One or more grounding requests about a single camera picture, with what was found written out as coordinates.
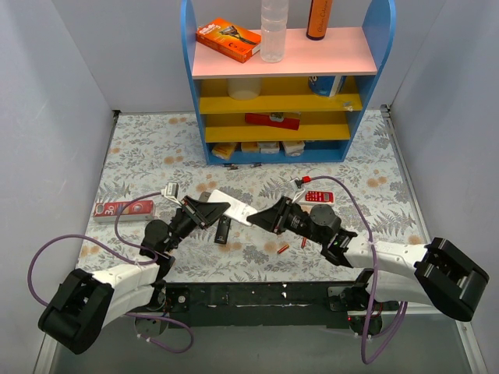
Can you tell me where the black remote control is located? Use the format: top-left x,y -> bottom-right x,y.
214,215 -> 232,245

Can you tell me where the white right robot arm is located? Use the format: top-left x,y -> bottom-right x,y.
247,197 -> 490,322

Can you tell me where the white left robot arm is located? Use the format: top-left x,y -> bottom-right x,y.
37,196 -> 231,355

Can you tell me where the grey remote control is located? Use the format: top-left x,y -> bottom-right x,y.
199,191 -> 211,203

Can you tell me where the red white remote control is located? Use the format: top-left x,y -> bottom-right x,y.
299,190 -> 335,206

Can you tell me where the red toothpaste box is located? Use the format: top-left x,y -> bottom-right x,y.
93,199 -> 155,224

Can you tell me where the yellow tissue pack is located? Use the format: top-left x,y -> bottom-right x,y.
211,142 -> 239,161

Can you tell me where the white tissue pack middle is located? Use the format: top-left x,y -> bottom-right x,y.
257,142 -> 280,154

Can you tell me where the floral table mat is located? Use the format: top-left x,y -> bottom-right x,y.
97,110 -> 428,282

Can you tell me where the white tissue pack right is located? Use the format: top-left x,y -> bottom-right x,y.
281,140 -> 305,157

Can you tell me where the red flat box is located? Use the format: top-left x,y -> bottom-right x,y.
244,112 -> 301,131

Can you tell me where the blue shelf unit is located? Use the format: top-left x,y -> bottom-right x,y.
180,1 -> 396,165

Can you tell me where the small clip on shelf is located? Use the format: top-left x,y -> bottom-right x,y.
343,101 -> 353,111

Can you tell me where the white plastic cup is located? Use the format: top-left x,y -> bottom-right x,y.
227,78 -> 262,101

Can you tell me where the blue white can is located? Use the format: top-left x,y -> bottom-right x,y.
308,75 -> 346,97

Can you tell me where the orange razor box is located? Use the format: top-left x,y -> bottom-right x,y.
196,18 -> 261,63

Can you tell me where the clear plastic bottle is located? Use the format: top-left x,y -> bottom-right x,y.
260,0 -> 289,63

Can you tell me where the orange cologne bottle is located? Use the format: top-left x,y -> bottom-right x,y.
306,0 -> 334,41

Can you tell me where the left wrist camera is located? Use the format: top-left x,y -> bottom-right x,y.
161,182 -> 179,204

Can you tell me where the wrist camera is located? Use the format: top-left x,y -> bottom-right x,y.
292,176 -> 311,203
161,182 -> 179,204

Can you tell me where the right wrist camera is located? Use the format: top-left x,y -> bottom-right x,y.
292,176 -> 311,203

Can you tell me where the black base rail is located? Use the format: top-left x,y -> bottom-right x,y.
165,281 -> 369,329

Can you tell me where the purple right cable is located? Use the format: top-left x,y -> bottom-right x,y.
307,175 -> 409,365

